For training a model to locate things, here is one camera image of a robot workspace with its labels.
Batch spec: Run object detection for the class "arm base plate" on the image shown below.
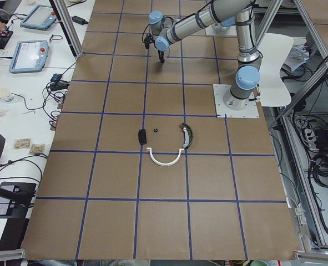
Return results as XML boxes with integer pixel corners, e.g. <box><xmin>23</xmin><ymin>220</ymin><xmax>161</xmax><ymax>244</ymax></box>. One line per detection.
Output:
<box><xmin>205</xmin><ymin>24</ymin><xmax>237</xmax><ymax>38</ymax></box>
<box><xmin>213</xmin><ymin>84</ymin><xmax>259</xmax><ymax>119</ymax></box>

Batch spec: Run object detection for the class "dark green brake shoe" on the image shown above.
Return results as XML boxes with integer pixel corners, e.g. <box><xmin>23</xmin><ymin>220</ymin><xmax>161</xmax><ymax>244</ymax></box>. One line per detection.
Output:
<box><xmin>179</xmin><ymin>123</ymin><xmax>194</xmax><ymax>150</ymax></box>

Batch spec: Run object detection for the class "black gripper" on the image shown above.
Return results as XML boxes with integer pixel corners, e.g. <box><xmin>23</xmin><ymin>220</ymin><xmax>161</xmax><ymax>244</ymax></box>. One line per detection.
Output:
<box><xmin>158</xmin><ymin>50</ymin><xmax>164</xmax><ymax>63</ymax></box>

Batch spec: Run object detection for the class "far blue teach pendant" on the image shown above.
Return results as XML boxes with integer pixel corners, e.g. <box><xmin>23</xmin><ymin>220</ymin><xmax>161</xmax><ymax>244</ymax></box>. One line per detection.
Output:
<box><xmin>20</xmin><ymin>4</ymin><xmax>57</xmax><ymax>30</ymax></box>

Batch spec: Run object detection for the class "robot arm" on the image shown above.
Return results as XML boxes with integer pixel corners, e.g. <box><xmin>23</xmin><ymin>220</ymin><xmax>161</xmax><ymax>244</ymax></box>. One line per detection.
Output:
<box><xmin>142</xmin><ymin>1</ymin><xmax>262</xmax><ymax>111</ymax></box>

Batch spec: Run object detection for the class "black power adapter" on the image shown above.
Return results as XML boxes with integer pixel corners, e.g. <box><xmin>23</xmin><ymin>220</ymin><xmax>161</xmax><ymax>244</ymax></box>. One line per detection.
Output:
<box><xmin>71</xmin><ymin>16</ymin><xmax>88</xmax><ymax>25</ymax></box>

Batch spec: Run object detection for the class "aluminium frame post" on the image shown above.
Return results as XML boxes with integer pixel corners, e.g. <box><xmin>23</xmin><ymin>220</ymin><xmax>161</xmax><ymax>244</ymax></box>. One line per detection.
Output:
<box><xmin>49</xmin><ymin>0</ymin><xmax>83</xmax><ymax>58</ymax></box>

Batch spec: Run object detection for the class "white plastic chair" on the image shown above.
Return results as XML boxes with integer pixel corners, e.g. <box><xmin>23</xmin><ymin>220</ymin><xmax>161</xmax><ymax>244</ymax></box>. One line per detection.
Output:
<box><xmin>259</xmin><ymin>33</ymin><xmax>294</xmax><ymax>107</ymax></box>

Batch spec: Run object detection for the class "black flat plastic part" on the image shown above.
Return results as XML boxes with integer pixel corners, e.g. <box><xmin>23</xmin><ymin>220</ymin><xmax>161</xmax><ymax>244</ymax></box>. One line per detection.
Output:
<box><xmin>138</xmin><ymin>129</ymin><xmax>147</xmax><ymax>145</ymax></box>

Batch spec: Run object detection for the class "white paper cup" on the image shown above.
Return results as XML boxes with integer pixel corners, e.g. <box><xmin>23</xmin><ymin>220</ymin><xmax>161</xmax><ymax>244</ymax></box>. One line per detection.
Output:
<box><xmin>0</xmin><ymin>88</ymin><xmax>14</xmax><ymax>103</ymax></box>

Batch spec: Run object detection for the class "white curved plastic bracket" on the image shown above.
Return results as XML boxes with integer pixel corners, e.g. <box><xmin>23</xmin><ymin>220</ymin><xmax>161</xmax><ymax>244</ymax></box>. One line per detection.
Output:
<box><xmin>146</xmin><ymin>147</ymin><xmax>185</xmax><ymax>167</ymax></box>

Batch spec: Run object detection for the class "blue teach pendant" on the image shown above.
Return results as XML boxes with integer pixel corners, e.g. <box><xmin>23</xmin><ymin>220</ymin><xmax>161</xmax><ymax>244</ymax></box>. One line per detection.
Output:
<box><xmin>20</xmin><ymin>4</ymin><xmax>57</xmax><ymax>30</ymax></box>
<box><xmin>9</xmin><ymin>40</ymin><xmax>49</xmax><ymax>74</ymax></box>

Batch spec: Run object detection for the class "near blue teach pendant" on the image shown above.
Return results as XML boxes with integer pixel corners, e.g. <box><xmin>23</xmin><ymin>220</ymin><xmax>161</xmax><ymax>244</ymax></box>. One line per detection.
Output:
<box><xmin>9</xmin><ymin>40</ymin><xmax>49</xmax><ymax>74</ymax></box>

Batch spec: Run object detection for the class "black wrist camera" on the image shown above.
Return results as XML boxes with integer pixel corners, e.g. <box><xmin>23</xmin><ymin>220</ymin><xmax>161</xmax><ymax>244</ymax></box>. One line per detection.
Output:
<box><xmin>143</xmin><ymin>33</ymin><xmax>155</xmax><ymax>50</ymax></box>

